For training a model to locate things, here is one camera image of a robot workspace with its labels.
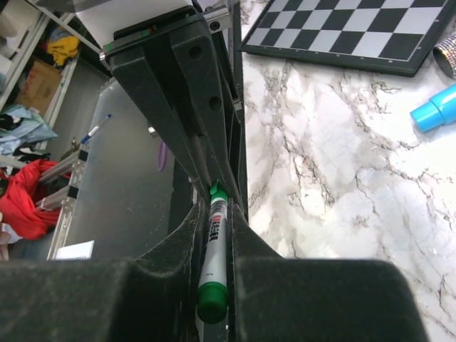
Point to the blue white pen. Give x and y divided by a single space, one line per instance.
95 129

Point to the green whiteboard marker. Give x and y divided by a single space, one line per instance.
212 293

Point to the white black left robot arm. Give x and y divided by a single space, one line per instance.
103 18

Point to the cardboard box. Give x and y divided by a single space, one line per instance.
40 87

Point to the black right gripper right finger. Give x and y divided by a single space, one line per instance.
277 299

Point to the blue toy microphone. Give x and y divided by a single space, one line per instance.
437 111

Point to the yellow cloth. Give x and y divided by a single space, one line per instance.
63 48

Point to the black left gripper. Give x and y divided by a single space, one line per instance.
198 61

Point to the red cloth bag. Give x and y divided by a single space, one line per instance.
18 202

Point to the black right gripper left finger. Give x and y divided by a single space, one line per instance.
151 298

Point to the black white chessboard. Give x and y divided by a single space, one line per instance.
392 37

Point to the aluminium frame rail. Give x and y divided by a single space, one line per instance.
65 198

